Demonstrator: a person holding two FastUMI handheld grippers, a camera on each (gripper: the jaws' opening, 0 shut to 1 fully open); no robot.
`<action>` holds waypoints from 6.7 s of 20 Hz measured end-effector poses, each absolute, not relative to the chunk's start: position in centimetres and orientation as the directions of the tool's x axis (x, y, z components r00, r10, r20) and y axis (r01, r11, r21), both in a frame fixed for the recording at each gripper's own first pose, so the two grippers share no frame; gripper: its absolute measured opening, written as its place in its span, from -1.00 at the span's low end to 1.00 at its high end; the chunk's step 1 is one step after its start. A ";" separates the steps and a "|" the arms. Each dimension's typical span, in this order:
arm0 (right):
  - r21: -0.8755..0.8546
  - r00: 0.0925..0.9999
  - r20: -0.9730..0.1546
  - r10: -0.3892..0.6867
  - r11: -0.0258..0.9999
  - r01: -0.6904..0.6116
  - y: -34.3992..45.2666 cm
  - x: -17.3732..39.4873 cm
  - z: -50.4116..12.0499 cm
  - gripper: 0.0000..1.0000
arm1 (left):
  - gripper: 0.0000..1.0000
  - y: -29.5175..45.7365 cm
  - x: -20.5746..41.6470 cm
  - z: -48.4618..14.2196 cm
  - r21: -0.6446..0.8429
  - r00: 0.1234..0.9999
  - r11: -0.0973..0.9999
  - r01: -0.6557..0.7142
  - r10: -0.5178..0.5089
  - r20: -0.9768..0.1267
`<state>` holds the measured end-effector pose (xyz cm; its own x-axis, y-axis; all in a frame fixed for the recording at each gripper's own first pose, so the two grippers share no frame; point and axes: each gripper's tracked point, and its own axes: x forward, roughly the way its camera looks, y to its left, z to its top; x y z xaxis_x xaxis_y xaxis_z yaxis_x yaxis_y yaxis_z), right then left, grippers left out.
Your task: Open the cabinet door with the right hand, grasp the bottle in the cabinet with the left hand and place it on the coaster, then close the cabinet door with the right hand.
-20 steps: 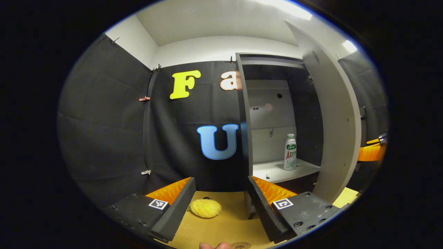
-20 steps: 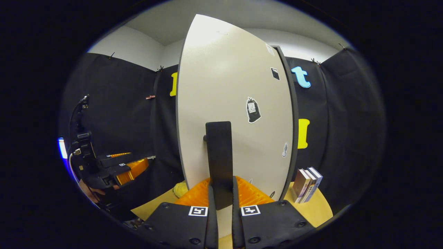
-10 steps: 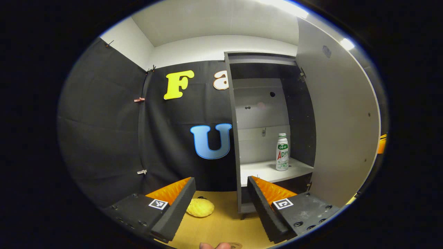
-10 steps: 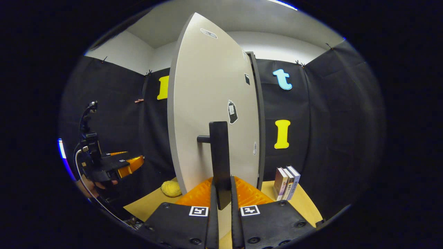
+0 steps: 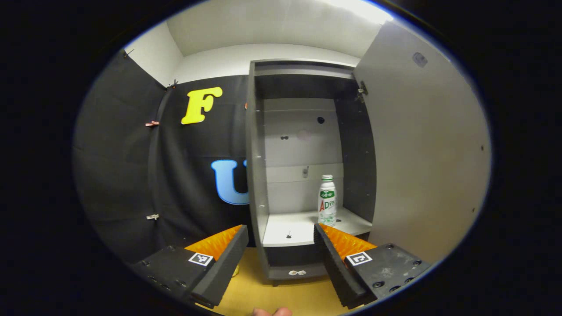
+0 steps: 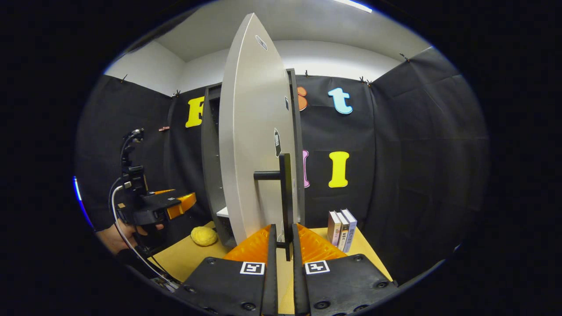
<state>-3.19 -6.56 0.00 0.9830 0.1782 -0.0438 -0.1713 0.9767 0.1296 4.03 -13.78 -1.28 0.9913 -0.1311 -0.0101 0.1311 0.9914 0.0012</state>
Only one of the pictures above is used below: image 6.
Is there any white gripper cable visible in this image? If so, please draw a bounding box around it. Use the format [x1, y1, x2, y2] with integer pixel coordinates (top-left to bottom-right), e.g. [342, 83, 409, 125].
[111, 184, 180, 288]

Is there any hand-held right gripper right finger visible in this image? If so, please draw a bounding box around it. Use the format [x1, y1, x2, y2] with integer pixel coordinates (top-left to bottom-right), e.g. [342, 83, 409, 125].
[292, 223, 398, 316]

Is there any black backdrop cloth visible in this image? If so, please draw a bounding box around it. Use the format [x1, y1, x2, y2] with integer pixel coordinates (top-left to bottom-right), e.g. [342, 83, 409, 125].
[75, 46, 490, 281]

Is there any white spine book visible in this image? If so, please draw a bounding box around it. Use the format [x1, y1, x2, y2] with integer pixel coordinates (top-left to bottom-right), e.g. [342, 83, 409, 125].
[337, 212, 350, 251]

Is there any dark grey cabinet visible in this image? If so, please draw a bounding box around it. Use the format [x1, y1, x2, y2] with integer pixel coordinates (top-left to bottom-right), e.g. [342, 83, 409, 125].
[201, 68, 306, 248]

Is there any lilac cover book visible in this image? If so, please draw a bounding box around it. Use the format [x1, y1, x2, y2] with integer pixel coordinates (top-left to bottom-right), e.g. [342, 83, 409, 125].
[342, 208, 357, 254]

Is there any yellow bumpy fruit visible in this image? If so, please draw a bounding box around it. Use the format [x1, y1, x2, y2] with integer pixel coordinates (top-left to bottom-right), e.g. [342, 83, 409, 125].
[190, 226, 218, 247]

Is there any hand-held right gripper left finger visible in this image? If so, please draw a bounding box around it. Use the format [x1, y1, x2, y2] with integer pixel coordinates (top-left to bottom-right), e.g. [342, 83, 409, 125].
[182, 224, 278, 316]

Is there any black cabinet door handle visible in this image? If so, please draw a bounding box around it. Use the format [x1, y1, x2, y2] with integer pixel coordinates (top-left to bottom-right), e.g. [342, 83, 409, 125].
[253, 153, 294, 262]

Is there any beige cabinet door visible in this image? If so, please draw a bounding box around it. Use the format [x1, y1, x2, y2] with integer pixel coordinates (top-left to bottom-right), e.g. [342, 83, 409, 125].
[219, 12, 299, 246]

